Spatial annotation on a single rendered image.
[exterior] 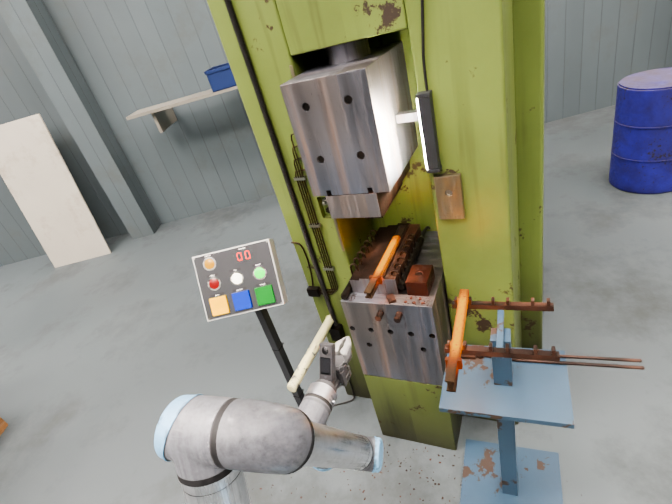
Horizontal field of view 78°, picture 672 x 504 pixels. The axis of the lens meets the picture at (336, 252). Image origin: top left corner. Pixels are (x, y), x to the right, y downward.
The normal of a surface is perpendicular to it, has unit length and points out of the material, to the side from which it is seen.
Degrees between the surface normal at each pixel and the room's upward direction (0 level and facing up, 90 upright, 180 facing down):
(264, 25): 90
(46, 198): 82
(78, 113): 90
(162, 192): 90
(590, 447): 0
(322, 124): 90
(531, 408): 0
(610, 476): 0
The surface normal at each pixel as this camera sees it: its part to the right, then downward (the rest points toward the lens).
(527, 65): -0.37, 0.56
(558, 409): -0.25, -0.83
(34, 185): 0.02, 0.39
